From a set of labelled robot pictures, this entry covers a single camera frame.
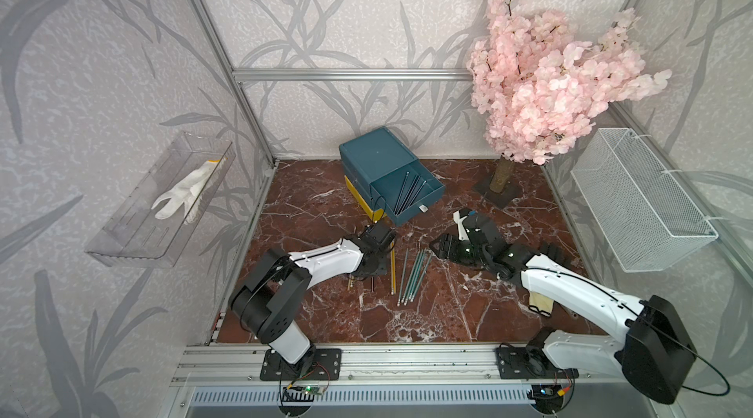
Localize green pencil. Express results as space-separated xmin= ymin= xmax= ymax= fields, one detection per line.
xmin=397 ymin=249 xmax=410 ymax=306
xmin=404 ymin=249 xmax=431 ymax=304

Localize teal pull-out drawer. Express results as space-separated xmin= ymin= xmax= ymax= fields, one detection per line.
xmin=370 ymin=160 xmax=445 ymax=227

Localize dark grey pencil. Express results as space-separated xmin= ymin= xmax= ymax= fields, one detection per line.
xmin=408 ymin=180 xmax=427 ymax=207
xmin=393 ymin=171 xmax=410 ymax=214

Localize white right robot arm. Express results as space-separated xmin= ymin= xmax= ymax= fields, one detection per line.
xmin=429 ymin=208 xmax=697 ymax=404

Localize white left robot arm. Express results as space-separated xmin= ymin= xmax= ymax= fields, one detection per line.
xmin=227 ymin=220 xmax=397 ymax=370

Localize yellow drawer cabinet base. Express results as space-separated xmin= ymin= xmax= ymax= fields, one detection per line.
xmin=344 ymin=176 xmax=384 ymax=222

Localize teal drawer cabinet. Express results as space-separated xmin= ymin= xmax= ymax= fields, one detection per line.
xmin=338 ymin=127 xmax=417 ymax=186

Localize pink artificial blossom tree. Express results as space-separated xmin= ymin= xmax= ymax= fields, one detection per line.
xmin=466 ymin=0 xmax=673 ymax=205

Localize white work glove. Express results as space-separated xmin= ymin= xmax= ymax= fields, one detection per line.
xmin=152 ymin=160 xmax=221 ymax=225

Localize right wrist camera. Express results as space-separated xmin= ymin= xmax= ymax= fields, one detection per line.
xmin=453 ymin=208 xmax=472 ymax=242

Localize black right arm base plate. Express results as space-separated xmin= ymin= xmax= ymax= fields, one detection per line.
xmin=495 ymin=343 xmax=580 ymax=381

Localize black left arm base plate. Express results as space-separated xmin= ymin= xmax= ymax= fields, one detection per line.
xmin=260 ymin=347 xmax=342 ymax=382

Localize white wire mesh basket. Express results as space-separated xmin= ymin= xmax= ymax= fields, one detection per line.
xmin=572 ymin=128 xmax=719 ymax=273

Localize aluminium front rail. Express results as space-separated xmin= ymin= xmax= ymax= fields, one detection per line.
xmin=169 ymin=342 xmax=669 ymax=387

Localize clear plastic wall tray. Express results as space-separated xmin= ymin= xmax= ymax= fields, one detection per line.
xmin=84 ymin=132 xmax=236 ymax=268

